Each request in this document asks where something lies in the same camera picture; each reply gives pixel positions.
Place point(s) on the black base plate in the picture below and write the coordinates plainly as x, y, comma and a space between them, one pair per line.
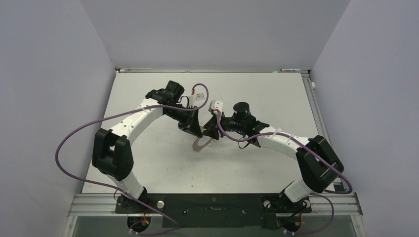
268, 211

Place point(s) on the aluminium back rail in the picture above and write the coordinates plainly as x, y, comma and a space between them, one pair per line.
260, 70

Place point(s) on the aluminium front rail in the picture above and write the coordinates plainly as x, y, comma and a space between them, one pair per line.
105, 205

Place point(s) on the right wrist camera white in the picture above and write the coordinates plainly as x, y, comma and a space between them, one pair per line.
216, 107

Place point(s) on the perforated metal ring disc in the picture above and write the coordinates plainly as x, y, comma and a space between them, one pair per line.
200, 143

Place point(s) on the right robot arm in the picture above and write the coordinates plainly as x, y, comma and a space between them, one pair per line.
318, 163

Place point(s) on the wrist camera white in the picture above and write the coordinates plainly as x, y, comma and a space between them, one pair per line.
216, 107
195, 98

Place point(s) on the aluminium rail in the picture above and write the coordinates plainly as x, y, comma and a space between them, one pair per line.
309, 87
260, 70
105, 205

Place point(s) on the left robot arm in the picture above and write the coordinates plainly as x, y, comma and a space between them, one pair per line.
112, 154

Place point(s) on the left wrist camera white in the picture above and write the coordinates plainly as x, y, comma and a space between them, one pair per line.
195, 98

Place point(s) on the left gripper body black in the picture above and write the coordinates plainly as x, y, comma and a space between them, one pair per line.
178, 115

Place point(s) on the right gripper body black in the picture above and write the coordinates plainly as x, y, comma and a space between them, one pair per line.
230, 124

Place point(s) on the aluminium right side rail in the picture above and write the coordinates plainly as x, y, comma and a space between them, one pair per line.
309, 87

